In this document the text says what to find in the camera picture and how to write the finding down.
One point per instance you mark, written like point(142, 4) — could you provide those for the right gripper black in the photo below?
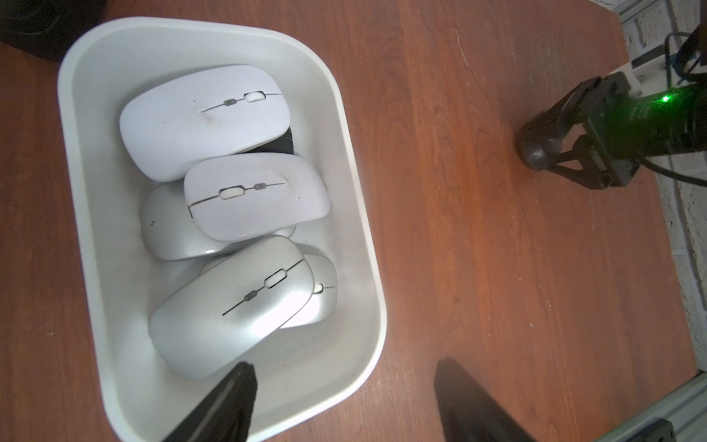
point(625, 133)

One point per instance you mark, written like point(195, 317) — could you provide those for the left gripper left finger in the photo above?
point(225, 414)

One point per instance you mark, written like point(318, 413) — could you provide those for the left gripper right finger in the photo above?
point(468, 412)

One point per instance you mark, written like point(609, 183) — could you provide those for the black mouse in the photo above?
point(282, 145)
point(538, 151)

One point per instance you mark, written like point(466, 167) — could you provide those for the white mouse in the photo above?
point(250, 195)
point(260, 293)
point(194, 349)
point(207, 114)

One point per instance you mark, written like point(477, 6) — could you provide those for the silver mouse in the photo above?
point(169, 232)

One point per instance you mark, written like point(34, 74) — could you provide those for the white storage box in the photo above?
point(301, 371)

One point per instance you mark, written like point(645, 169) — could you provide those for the black carrying case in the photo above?
point(48, 28)

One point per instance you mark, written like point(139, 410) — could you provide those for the aluminium front rail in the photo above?
point(680, 416)

